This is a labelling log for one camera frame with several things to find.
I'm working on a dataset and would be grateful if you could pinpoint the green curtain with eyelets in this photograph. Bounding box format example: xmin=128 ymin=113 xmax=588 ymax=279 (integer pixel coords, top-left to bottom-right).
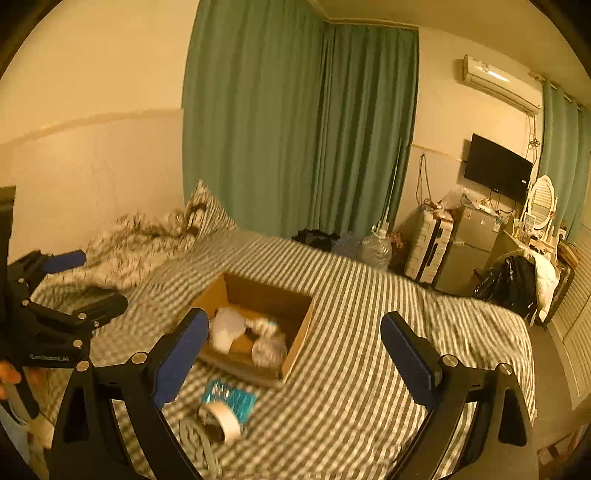
xmin=537 ymin=78 xmax=591 ymax=245

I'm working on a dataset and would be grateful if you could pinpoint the teal foil packet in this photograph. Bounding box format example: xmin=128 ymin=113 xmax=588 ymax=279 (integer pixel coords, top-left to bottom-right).
xmin=202 ymin=378 xmax=257 ymax=424

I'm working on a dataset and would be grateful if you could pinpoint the wide green curtain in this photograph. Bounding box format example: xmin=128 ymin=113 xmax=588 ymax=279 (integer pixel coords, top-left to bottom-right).
xmin=181 ymin=0 xmax=331 ymax=239

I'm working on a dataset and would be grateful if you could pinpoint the black plastic bag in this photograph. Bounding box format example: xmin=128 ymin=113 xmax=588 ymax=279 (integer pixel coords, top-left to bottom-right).
xmin=474 ymin=255 xmax=539 ymax=315

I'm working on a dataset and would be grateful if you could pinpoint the white air conditioner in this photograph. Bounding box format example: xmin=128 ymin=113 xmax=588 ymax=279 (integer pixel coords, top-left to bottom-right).
xmin=459 ymin=54 xmax=542 ymax=116

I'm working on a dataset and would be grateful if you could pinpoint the narrow green curtain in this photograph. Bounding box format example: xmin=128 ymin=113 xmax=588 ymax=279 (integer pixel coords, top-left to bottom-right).
xmin=308 ymin=21 xmax=421 ymax=237

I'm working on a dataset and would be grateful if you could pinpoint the checked pillow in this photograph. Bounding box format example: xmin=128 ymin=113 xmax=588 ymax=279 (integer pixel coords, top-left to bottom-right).
xmin=185 ymin=180 xmax=239 ymax=241

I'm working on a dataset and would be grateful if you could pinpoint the white suitcase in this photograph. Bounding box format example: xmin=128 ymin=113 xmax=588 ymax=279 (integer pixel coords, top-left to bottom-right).
xmin=404 ymin=208 xmax=456 ymax=284

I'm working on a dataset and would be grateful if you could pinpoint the grey small fridge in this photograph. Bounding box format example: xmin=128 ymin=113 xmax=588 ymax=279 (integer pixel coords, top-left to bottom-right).
xmin=434 ymin=205 xmax=505 ymax=296

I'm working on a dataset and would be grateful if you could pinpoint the white tape roll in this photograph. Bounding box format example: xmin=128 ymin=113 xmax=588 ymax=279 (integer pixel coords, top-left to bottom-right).
xmin=198 ymin=401 xmax=242 ymax=445

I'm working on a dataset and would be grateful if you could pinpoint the white jacket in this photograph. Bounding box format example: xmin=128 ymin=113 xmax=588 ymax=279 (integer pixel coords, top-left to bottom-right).
xmin=530 ymin=248 xmax=563 ymax=320

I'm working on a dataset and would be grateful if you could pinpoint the bed with checked sheet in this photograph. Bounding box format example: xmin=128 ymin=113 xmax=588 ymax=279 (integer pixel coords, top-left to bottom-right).
xmin=28 ymin=228 xmax=539 ymax=480

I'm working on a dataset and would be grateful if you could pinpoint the slatted wooden cabinet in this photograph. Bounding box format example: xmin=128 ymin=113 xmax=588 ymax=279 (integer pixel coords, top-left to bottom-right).
xmin=547 ymin=240 xmax=591 ymax=412

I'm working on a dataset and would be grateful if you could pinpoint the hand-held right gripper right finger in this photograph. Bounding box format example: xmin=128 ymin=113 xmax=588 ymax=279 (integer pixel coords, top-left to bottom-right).
xmin=380 ymin=311 xmax=541 ymax=480

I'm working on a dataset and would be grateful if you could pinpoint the dressing table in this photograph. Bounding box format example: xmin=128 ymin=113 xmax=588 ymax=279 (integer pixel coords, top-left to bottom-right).
xmin=488 ymin=224 xmax=570 ymax=278

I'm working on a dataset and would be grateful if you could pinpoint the brown cardboard box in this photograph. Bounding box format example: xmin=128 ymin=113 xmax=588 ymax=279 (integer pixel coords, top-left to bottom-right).
xmin=189 ymin=272 xmax=315 ymax=387

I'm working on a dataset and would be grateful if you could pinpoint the person's left hand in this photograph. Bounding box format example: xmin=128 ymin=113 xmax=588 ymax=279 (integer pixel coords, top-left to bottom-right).
xmin=0 ymin=360 xmax=23 ymax=400

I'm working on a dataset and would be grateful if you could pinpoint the grey coiled cable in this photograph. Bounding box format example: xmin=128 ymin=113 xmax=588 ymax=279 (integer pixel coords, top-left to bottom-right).
xmin=178 ymin=415 xmax=225 ymax=480

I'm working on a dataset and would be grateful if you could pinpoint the patterned quilt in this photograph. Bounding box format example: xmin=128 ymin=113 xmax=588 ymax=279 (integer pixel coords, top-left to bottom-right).
xmin=85 ymin=210 xmax=200 ymax=292

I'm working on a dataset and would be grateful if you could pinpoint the large clear water bottle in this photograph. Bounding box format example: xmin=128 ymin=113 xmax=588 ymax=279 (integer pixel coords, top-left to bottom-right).
xmin=359 ymin=222 xmax=393 ymax=274

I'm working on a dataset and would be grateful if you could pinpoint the black wall television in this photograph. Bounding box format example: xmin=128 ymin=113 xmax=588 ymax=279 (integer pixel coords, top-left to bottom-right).
xmin=464 ymin=133 xmax=534 ymax=202

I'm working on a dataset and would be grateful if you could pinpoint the white oval mirror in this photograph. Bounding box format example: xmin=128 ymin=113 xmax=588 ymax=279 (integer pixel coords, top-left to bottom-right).
xmin=523 ymin=174 xmax=558 ymax=232

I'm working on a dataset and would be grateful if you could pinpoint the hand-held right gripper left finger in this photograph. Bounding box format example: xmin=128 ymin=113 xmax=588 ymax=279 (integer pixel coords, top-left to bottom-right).
xmin=48 ymin=308 xmax=211 ymax=480

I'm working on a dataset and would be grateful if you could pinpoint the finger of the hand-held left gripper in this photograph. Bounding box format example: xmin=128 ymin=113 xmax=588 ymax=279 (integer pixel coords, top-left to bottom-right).
xmin=22 ymin=292 xmax=129 ymax=344
xmin=7 ymin=250 xmax=88 ymax=296

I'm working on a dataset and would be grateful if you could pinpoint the white crumpled paper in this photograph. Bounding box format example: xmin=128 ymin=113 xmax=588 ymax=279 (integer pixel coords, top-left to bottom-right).
xmin=209 ymin=306 xmax=254 ymax=357

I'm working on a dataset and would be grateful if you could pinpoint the crumpled clear plastic bag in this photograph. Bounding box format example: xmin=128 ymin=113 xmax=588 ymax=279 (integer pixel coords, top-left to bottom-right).
xmin=250 ymin=318 xmax=290 ymax=368

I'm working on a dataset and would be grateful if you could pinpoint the white pole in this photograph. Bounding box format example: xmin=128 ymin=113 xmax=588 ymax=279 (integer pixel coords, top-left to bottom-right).
xmin=380 ymin=138 xmax=405 ymax=228

